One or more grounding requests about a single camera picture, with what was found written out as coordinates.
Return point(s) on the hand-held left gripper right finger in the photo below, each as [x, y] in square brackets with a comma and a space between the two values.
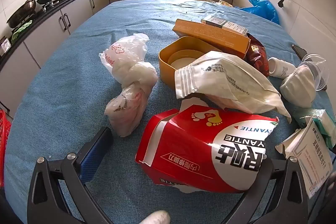
[262, 179]

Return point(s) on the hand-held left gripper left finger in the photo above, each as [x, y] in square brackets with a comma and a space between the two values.
[97, 150]

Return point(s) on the torn red white package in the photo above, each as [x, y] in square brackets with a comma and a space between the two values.
[183, 150]

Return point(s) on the red plastic basket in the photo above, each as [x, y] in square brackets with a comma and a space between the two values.
[4, 140]

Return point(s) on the long orange carton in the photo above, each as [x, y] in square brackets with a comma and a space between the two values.
[210, 35]

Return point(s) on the crumpled white plastic bag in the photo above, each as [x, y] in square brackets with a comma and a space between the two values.
[126, 111]
[126, 56]

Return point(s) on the open white medicine box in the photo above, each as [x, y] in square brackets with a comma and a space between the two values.
[312, 161]

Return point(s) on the blue tablecloth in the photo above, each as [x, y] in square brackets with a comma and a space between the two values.
[78, 69]

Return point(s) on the green white tissue packet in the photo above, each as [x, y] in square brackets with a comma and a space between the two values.
[325, 121]

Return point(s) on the white shoe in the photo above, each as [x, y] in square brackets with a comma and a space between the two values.
[153, 218]

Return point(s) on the white zip pouch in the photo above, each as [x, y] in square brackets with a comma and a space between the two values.
[236, 82]

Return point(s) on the white pill bottle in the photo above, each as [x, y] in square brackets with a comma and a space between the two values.
[281, 67]

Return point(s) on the clear plastic cup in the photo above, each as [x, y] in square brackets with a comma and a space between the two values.
[321, 74]

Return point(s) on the dark red snack packet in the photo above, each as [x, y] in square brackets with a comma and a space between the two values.
[258, 58]

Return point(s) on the grey base cabinets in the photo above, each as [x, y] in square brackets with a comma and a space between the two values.
[47, 29]

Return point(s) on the small white container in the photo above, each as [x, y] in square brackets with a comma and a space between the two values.
[4, 47]

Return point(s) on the green cloth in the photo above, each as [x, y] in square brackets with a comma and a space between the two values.
[21, 29]

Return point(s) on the gas stove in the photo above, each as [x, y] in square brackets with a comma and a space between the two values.
[52, 5]

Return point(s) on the small white blue box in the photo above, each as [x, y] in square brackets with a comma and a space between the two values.
[236, 28]

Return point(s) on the black frying pan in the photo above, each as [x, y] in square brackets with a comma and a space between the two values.
[21, 12]

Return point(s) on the blue plastic bag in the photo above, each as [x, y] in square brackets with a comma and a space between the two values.
[262, 6]

